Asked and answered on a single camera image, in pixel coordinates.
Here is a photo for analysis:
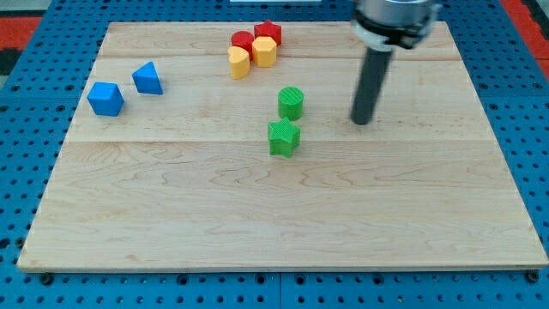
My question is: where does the green star block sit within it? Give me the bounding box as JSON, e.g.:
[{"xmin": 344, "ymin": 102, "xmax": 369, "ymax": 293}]
[{"xmin": 268, "ymin": 118, "xmax": 301, "ymax": 158}]

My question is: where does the yellow heart block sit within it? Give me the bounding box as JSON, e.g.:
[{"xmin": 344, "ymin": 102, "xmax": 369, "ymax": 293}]
[{"xmin": 227, "ymin": 46, "xmax": 250, "ymax": 80}]

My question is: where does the red star block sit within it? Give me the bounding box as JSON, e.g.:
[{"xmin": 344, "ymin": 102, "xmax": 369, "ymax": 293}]
[{"xmin": 254, "ymin": 20, "xmax": 282, "ymax": 46}]

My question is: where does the yellow hexagon block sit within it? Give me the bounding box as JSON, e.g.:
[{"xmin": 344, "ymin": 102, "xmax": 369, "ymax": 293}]
[{"xmin": 252, "ymin": 36, "xmax": 277, "ymax": 68}]

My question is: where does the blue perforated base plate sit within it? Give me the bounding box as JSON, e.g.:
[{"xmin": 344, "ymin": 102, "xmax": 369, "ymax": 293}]
[{"xmin": 1, "ymin": 0, "xmax": 548, "ymax": 308}]

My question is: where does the blue triangle block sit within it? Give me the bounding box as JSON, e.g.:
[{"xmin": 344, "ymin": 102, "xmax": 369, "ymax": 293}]
[{"xmin": 131, "ymin": 62, "xmax": 163, "ymax": 95}]

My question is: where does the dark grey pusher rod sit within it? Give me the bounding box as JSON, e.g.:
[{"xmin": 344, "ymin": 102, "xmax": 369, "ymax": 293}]
[{"xmin": 350, "ymin": 47, "xmax": 393, "ymax": 125}]

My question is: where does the green cylinder block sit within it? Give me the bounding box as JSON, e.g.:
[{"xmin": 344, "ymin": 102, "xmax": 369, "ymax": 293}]
[{"xmin": 278, "ymin": 87, "xmax": 305, "ymax": 121}]

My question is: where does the blue cube block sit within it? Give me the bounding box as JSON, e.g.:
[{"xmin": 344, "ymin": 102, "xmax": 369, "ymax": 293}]
[{"xmin": 87, "ymin": 82, "xmax": 124, "ymax": 117}]

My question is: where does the red cylinder block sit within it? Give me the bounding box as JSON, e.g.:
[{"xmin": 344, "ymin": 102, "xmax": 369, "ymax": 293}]
[{"xmin": 231, "ymin": 31, "xmax": 255, "ymax": 60}]

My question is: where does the light wooden board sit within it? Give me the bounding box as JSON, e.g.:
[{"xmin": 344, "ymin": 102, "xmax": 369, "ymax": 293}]
[{"xmin": 18, "ymin": 22, "xmax": 548, "ymax": 273}]

